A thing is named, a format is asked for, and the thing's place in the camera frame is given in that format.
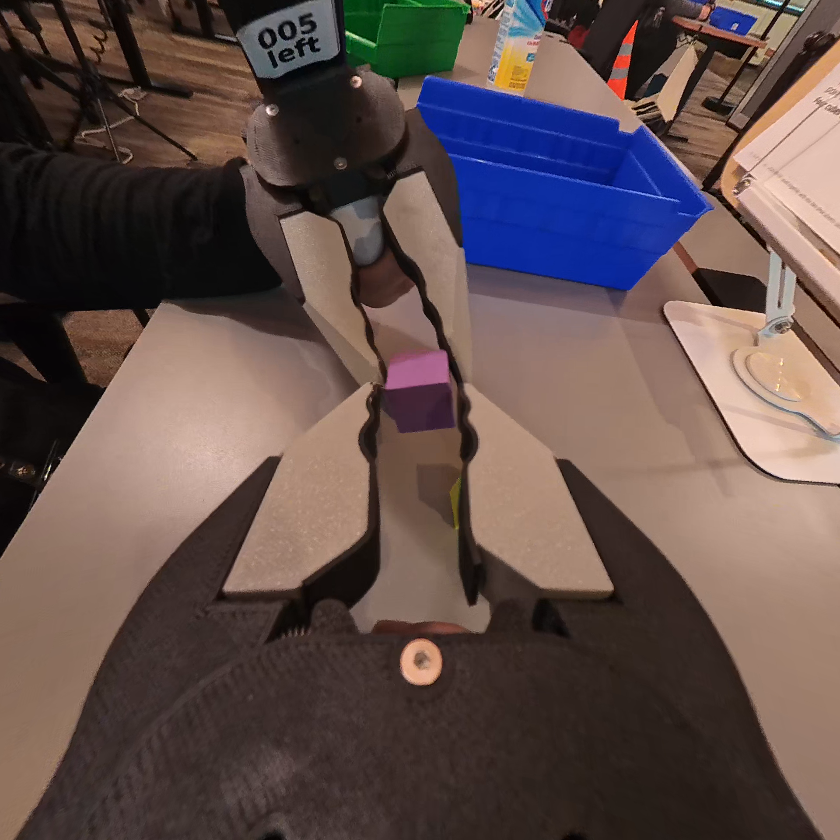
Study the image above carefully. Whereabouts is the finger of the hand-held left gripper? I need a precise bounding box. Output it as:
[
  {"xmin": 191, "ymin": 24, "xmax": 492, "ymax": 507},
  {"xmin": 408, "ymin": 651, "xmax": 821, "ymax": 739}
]
[
  {"xmin": 384, "ymin": 168, "xmax": 475, "ymax": 383},
  {"xmin": 278, "ymin": 209, "xmax": 388, "ymax": 386}
]

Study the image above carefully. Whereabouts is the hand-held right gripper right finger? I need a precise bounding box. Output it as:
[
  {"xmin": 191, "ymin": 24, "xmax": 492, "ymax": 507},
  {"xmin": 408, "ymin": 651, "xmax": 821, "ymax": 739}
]
[{"xmin": 458, "ymin": 384, "xmax": 616, "ymax": 606}]

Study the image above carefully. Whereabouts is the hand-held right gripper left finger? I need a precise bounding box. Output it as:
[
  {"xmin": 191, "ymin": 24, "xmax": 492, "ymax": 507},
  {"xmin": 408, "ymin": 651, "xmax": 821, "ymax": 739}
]
[{"xmin": 222, "ymin": 384, "xmax": 383, "ymax": 610}]

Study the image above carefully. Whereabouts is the purple foam cube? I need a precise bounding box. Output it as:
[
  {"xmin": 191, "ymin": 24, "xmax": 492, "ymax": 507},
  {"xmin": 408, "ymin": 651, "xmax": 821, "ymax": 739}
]
[{"xmin": 384, "ymin": 350, "xmax": 455, "ymax": 433}]

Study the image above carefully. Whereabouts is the person's left forearm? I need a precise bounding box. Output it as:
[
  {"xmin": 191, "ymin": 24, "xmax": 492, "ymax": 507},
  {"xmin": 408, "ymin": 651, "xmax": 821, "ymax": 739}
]
[{"xmin": 0, "ymin": 141, "xmax": 284, "ymax": 311}]

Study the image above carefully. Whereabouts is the person's left hand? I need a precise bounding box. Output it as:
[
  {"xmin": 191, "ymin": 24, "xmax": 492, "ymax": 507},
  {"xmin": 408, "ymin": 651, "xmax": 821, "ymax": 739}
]
[{"xmin": 357, "ymin": 252, "xmax": 419, "ymax": 309}]

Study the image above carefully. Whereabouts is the blue plastic bin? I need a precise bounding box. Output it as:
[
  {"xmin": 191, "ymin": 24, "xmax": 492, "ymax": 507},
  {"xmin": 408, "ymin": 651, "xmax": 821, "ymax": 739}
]
[{"xmin": 416, "ymin": 74, "xmax": 715, "ymax": 291}]

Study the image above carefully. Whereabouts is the green plastic bin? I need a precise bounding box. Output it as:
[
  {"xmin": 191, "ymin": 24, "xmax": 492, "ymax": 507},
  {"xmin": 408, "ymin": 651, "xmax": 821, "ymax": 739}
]
[{"xmin": 343, "ymin": 0, "xmax": 472, "ymax": 80}]

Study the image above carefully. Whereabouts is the black floor stand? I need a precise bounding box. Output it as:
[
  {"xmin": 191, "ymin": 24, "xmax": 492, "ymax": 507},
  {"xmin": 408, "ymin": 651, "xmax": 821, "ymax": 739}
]
[{"xmin": 98, "ymin": 0, "xmax": 194, "ymax": 99}]

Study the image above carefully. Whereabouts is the yellow-blue wipes canister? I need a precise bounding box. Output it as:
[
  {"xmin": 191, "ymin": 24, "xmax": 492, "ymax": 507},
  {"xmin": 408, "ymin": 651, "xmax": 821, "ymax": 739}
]
[{"xmin": 487, "ymin": 0, "xmax": 547, "ymax": 96}]

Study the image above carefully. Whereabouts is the white document stand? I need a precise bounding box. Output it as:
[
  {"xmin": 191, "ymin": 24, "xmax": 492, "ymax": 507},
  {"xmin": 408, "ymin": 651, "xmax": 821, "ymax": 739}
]
[
  {"xmin": 663, "ymin": 252, "xmax": 840, "ymax": 487},
  {"xmin": 721, "ymin": 66, "xmax": 840, "ymax": 277}
]

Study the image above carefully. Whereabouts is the orange traffic cone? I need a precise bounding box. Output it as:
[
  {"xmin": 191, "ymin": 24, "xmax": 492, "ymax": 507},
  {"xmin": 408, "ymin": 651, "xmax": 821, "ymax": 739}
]
[{"xmin": 607, "ymin": 20, "xmax": 641, "ymax": 101}]

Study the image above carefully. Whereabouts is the person's dark clothing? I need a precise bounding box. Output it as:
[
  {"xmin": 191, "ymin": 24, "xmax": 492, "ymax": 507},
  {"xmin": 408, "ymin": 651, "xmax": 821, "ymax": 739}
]
[{"xmin": 0, "ymin": 302, "xmax": 109, "ymax": 555}]

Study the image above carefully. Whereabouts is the white folded sign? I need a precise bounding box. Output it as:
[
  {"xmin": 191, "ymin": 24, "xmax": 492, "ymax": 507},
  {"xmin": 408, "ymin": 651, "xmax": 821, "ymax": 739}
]
[{"xmin": 656, "ymin": 42, "xmax": 700, "ymax": 123}]

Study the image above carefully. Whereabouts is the white instruction sheet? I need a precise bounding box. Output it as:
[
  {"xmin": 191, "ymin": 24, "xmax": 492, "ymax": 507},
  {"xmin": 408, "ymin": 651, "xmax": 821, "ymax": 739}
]
[{"xmin": 734, "ymin": 62, "xmax": 840, "ymax": 257}]

